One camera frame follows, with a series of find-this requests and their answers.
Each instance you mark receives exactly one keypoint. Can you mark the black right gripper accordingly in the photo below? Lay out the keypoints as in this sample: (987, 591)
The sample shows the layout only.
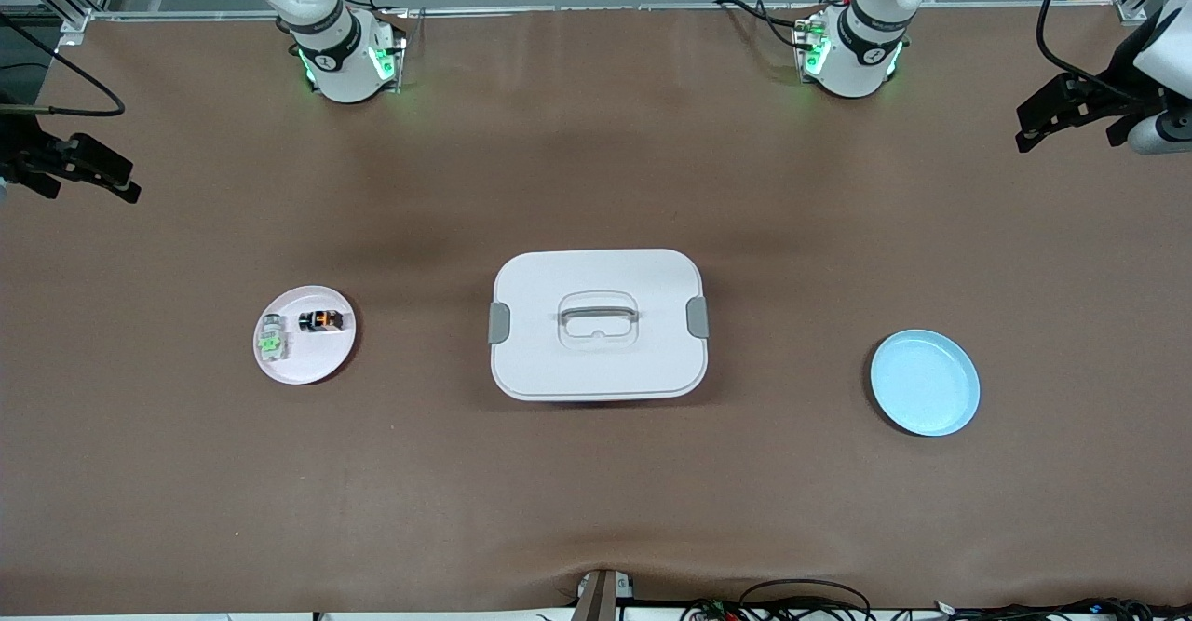
(20, 154)

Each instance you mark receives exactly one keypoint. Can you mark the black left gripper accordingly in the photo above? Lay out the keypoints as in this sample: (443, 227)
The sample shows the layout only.
(1110, 99)

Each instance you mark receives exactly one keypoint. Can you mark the small green-labelled bottle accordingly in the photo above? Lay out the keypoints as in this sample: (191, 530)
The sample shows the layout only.
(272, 340)

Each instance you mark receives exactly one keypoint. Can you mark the pink round plate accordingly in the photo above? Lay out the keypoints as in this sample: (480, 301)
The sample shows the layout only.
(321, 360)

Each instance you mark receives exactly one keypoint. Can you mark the light blue round plate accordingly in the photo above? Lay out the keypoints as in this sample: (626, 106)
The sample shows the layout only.
(927, 384)

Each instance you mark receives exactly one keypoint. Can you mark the white lidded box grey latches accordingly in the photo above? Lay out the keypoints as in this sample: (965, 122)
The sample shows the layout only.
(596, 365)

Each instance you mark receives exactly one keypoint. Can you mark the brown table mat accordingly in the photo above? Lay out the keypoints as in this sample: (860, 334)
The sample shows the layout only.
(596, 491)

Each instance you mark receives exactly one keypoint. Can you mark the silver table edge rail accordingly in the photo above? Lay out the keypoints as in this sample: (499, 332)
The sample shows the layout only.
(605, 8)

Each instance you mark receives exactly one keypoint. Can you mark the metal table edge bracket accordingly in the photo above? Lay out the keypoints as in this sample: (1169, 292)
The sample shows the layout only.
(601, 598)

